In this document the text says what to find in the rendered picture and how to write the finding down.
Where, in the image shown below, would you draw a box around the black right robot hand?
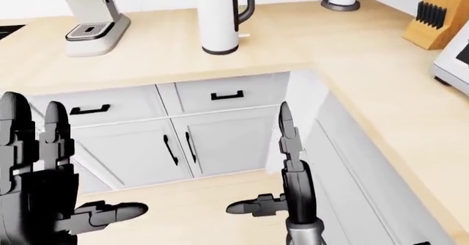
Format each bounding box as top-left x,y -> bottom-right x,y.
226,100 -> 320,227

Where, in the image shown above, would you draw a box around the black drawer handle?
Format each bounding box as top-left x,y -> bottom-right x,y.
69,104 -> 111,116
210,89 -> 245,101

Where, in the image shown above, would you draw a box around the white side cabinet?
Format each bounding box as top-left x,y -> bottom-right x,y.
265,69 -> 455,245

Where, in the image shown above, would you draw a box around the white electric kettle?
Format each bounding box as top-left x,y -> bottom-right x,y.
196,0 -> 256,56

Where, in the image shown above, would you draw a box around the black cabinet door handle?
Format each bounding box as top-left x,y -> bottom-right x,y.
184,131 -> 199,164
163,134 -> 180,167

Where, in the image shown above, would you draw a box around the white cabinet door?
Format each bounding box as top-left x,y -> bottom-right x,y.
69,117 -> 195,195
170,106 -> 281,178

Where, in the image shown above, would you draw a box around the wooden knife block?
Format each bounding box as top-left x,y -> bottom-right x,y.
401,0 -> 469,51

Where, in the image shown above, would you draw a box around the beige coffee machine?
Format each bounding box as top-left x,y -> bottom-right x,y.
24,0 -> 132,58

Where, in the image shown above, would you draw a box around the black sink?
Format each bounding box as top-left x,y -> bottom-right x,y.
0,23 -> 27,41

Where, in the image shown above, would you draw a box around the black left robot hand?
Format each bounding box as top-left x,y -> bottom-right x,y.
0,91 -> 149,245

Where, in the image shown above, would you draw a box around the white drawer front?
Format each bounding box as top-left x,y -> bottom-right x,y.
174,71 -> 291,114
27,84 -> 169,128

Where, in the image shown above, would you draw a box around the white countertop appliance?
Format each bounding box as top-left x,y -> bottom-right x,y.
429,27 -> 469,94

